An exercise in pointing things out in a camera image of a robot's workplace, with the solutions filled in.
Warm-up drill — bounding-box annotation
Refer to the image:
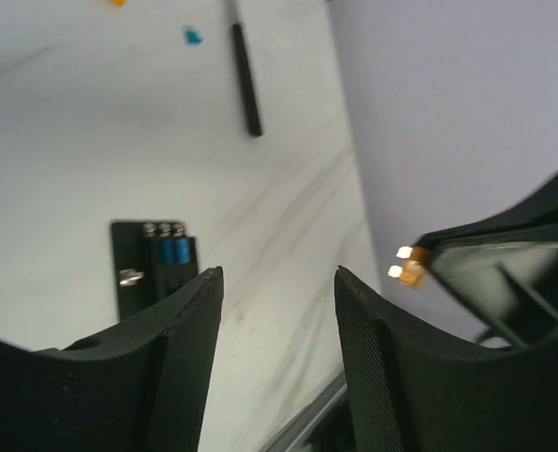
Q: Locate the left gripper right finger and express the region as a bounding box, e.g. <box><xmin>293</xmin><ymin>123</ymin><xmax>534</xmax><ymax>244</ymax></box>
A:
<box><xmin>334</xmin><ymin>267</ymin><xmax>558</xmax><ymax>451</ymax></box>

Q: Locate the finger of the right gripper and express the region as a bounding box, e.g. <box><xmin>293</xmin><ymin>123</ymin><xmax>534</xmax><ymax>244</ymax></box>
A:
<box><xmin>414</xmin><ymin>171</ymin><xmax>558</xmax><ymax>347</ymax></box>

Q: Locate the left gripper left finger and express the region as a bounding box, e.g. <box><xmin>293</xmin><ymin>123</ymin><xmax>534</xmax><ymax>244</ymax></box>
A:
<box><xmin>0</xmin><ymin>267</ymin><xmax>224</xmax><ymax>451</ymax></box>

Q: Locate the orange fuse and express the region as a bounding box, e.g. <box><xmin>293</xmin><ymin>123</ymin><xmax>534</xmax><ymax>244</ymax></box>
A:
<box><xmin>388</xmin><ymin>246</ymin><xmax>430</xmax><ymax>289</ymax></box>

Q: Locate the black fuse box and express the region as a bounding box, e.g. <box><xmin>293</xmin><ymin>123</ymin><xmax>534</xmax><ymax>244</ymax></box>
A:
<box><xmin>109</xmin><ymin>219</ymin><xmax>199</xmax><ymax>321</ymax></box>

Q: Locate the blue fuse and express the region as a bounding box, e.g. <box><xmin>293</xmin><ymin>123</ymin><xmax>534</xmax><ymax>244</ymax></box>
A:
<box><xmin>183</xmin><ymin>25</ymin><xmax>203</xmax><ymax>45</ymax></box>

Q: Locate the orange fuse holder block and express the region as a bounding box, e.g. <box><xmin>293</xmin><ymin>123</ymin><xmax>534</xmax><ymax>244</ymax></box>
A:
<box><xmin>107</xmin><ymin>0</ymin><xmax>127</xmax><ymax>8</ymax></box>

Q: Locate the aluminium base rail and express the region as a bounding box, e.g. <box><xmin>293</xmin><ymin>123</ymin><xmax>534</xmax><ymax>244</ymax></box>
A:
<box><xmin>260</xmin><ymin>372</ymin><xmax>347</xmax><ymax>452</ymax></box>

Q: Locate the claw hammer black handle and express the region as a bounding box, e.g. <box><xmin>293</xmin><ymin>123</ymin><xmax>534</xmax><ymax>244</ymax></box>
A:
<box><xmin>225</xmin><ymin>0</ymin><xmax>263</xmax><ymax>137</ymax></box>

